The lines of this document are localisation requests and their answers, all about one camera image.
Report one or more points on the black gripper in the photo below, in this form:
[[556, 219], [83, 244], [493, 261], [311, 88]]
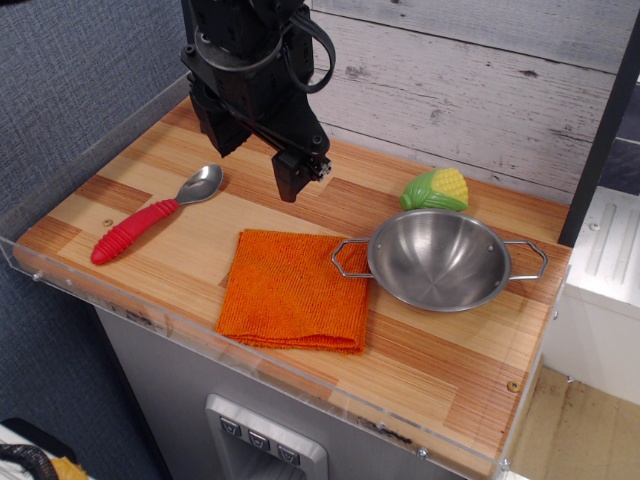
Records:
[[231, 107]]

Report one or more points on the silver bowl with handles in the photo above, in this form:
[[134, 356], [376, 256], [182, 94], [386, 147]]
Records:
[[439, 260]]

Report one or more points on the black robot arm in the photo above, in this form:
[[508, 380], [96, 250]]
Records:
[[251, 71]]

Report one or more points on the orange folded cloth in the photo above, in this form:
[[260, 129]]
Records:
[[284, 291]]

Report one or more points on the green and yellow toy corn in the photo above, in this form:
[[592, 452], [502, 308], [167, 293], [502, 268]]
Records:
[[439, 189]]

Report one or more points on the clear acrylic table guard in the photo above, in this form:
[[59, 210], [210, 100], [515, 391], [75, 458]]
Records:
[[451, 383]]

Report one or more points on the grey cabinet with button panel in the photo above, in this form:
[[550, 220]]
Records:
[[213, 415]]

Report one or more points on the black and yellow object corner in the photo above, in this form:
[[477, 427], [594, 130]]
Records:
[[28, 452]]

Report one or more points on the white appliance right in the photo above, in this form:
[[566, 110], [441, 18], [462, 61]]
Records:
[[593, 336]]

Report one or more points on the red handled metal spoon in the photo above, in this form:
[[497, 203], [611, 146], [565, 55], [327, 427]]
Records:
[[200, 187]]

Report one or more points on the black vertical post right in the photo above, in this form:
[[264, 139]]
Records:
[[614, 111]]

